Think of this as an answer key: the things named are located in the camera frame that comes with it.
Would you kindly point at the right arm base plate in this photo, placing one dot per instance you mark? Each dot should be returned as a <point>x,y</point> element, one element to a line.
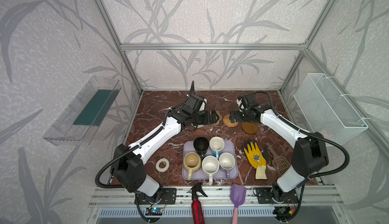
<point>268,195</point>

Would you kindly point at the black mug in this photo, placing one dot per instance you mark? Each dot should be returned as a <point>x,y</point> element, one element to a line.
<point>201,146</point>

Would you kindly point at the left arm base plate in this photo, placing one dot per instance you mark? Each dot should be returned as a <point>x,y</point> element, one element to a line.
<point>162,196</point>

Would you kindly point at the beige mug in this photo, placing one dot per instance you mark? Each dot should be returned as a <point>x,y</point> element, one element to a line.
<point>191,163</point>

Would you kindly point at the lilac plastic tray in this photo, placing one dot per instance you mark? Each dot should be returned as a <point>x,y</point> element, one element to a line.
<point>228,148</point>

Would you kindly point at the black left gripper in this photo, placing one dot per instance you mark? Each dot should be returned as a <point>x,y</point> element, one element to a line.
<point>205,117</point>

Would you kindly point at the purple plastic scoop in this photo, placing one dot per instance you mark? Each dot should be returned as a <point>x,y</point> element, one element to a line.
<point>238,195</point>

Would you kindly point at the clear plastic wall shelf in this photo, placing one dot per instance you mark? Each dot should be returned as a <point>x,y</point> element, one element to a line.
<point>82,118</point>

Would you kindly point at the red spray bottle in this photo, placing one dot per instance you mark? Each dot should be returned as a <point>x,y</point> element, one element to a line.
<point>196,206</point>

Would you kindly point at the large round wooden coaster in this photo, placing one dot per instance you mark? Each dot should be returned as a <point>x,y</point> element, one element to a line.
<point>250,128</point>

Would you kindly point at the woven rattan round coaster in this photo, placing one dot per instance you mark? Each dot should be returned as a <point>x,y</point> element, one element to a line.
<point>228,123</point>

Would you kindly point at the white mug front centre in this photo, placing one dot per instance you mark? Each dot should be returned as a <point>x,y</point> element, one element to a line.
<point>210,166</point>

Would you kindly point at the lilac mug white inside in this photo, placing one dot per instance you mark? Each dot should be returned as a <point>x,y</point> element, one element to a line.
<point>227,162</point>

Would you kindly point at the brown plastic litter scoop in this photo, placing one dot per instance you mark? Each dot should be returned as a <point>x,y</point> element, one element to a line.
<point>280,163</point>

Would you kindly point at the white tape roll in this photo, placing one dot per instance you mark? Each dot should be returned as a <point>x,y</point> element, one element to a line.
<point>162,165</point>

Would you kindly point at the green circuit board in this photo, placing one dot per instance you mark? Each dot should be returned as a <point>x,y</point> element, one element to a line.
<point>154,211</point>

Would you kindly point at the light blue mug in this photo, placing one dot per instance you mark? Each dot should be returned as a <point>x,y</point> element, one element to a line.
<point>216,145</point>

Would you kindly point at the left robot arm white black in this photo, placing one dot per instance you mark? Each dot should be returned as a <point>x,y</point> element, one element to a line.
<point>126,169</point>

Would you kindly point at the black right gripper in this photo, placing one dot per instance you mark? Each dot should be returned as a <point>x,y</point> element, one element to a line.
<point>238,116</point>

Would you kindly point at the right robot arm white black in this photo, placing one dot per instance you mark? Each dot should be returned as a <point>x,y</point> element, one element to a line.
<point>309,149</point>

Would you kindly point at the yellow black work glove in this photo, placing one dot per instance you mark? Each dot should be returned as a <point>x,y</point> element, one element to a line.
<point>256,159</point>

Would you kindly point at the white wire mesh basket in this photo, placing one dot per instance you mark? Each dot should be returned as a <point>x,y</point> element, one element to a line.
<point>327,110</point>

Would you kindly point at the cork flower-shaped coaster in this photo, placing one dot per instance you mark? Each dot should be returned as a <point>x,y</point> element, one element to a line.
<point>219,118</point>

